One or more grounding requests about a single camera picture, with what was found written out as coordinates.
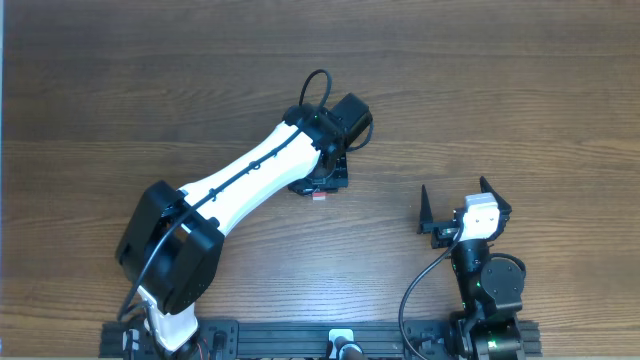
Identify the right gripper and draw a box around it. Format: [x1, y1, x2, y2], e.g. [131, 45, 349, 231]
[416, 175, 513, 250]

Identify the mounting rail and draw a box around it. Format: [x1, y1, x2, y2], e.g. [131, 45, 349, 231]
[99, 319, 542, 360]

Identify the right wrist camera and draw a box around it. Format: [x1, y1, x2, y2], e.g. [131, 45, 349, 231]
[456, 192, 502, 243]

